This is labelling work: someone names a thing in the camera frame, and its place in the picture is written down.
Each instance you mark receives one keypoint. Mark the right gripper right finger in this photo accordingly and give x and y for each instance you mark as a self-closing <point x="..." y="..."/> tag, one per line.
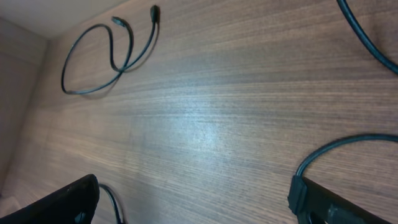
<point x="312" y="203"/>

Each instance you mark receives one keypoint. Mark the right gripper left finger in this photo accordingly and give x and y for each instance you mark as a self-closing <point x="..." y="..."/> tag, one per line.
<point x="74" y="203"/>

